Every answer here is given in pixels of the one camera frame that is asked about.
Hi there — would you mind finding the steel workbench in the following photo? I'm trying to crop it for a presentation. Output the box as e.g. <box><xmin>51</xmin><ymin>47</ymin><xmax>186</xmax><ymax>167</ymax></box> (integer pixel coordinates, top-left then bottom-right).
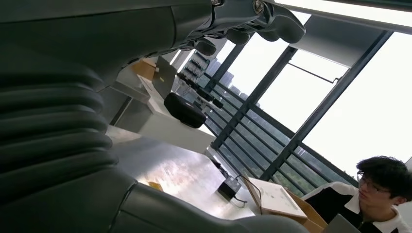
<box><xmin>105</xmin><ymin>124</ymin><xmax>260</xmax><ymax>221</ymax></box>

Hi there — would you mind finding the brown cardboard box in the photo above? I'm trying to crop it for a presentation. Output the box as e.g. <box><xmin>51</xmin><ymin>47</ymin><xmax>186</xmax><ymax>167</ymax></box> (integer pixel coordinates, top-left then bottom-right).
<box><xmin>241</xmin><ymin>177</ymin><xmax>328</xmax><ymax>233</ymax></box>
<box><xmin>130</xmin><ymin>59</ymin><xmax>158</xmax><ymax>82</ymax></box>

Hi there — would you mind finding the grey open laptop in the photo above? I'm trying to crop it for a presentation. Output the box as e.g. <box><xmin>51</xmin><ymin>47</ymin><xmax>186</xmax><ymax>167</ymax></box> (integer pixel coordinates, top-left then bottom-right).
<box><xmin>151</xmin><ymin>56</ymin><xmax>178</xmax><ymax>100</ymax></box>

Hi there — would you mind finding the black device rack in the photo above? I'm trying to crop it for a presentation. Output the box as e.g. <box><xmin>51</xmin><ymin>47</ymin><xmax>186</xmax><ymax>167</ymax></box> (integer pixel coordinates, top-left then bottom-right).
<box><xmin>184</xmin><ymin>50</ymin><xmax>210</xmax><ymax>80</ymax></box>

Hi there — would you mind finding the black bag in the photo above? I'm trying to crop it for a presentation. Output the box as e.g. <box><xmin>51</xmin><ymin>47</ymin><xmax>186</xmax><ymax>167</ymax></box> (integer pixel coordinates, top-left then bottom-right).
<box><xmin>163</xmin><ymin>92</ymin><xmax>207</xmax><ymax>129</ymax></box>

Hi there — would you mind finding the white cabinet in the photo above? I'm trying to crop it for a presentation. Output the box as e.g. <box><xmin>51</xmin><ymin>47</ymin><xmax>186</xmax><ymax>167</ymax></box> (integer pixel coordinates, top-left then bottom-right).
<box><xmin>137</xmin><ymin>74</ymin><xmax>217</xmax><ymax>155</ymax></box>

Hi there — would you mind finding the yellow bench tape outline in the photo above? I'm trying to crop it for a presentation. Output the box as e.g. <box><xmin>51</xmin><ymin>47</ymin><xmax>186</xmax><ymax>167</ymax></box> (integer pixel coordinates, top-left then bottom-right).
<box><xmin>147</xmin><ymin>181</ymin><xmax>165</xmax><ymax>192</ymax></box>

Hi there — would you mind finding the dark balcony railing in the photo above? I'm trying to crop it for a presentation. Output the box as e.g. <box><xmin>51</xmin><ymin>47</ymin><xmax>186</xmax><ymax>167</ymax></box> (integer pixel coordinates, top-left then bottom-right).
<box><xmin>196</xmin><ymin>72</ymin><xmax>360</xmax><ymax>198</ymax></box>

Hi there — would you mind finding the small black device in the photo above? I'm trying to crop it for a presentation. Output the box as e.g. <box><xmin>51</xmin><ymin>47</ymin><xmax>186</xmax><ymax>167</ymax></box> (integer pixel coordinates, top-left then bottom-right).
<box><xmin>217</xmin><ymin>176</ymin><xmax>242</xmax><ymax>201</ymax></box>

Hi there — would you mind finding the white flat board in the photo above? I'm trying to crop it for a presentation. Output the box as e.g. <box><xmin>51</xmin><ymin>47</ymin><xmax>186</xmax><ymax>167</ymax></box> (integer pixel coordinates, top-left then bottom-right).
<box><xmin>247</xmin><ymin>177</ymin><xmax>309</xmax><ymax>220</ymax></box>

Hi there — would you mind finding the person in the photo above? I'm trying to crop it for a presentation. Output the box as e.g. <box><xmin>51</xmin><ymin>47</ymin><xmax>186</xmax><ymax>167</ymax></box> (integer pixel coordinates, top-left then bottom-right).
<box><xmin>301</xmin><ymin>156</ymin><xmax>412</xmax><ymax>233</ymax></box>

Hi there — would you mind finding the black thin cable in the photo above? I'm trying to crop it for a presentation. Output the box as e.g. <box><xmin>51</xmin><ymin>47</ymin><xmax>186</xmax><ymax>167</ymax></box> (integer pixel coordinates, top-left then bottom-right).
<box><xmin>231</xmin><ymin>174</ymin><xmax>264</xmax><ymax>216</ymax></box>

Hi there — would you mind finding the dark window frame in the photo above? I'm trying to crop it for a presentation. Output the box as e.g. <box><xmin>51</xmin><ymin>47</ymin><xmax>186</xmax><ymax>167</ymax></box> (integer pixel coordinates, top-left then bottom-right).
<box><xmin>203</xmin><ymin>30</ymin><xmax>395</xmax><ymax>183</ymax></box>

